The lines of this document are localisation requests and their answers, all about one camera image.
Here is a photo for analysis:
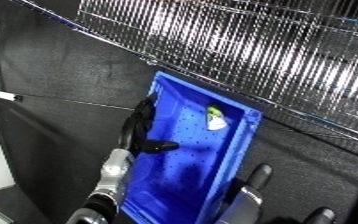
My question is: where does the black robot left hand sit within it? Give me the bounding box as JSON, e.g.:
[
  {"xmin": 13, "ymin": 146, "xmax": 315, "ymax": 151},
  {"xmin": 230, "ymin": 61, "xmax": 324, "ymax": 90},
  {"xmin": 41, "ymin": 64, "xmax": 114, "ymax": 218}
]
[{"xmin": 116, "ymin": 94, "xmax": 183, "ymax": 158}]

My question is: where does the white paper cup green band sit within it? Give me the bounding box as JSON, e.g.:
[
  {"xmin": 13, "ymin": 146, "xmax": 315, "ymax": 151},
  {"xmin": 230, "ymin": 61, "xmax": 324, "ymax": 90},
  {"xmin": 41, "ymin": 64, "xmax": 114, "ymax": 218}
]
[{"xmin": 205, "ymin": 105, "xmax": 231, "ymax": 132}]

